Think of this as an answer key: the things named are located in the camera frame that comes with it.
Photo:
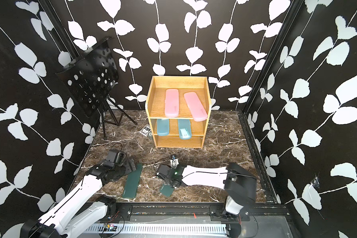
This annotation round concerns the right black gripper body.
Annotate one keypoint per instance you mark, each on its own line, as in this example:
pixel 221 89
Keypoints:
pixel 171 184

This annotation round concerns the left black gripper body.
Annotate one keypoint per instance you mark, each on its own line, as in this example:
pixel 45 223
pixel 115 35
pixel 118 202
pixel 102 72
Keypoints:
pixel 124 168

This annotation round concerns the dark green pencil case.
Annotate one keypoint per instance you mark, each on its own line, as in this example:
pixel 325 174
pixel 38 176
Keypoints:
pixel 132 182
pixel 167 190

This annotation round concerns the teal pencil case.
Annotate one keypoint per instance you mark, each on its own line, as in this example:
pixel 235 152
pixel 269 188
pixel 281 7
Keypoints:
pixel 163 127
pixel 184 129

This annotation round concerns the pink pencil case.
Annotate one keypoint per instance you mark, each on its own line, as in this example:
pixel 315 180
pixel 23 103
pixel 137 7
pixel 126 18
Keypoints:
pixel 195 106
pixel 172 103

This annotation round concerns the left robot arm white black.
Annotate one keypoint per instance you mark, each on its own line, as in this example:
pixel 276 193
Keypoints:
pixel 64 221

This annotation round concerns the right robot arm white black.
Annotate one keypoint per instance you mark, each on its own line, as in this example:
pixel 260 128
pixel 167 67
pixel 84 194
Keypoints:
pixel 239 184

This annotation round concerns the wooden three-tier shelf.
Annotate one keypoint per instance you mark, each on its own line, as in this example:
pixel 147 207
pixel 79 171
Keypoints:
pixel 155 109

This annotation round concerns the small printed card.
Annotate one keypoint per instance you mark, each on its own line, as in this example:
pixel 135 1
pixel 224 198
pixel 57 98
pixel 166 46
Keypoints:
pixel 146 131

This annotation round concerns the black perforated music stand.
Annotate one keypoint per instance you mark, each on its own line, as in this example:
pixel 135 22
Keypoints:
pixel 90 78

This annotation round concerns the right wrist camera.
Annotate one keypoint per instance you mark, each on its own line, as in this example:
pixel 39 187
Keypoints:
pixel 174 161

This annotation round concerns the black base rail with ruler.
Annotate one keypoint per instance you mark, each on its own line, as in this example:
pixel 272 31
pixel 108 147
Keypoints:
pixel 191 221

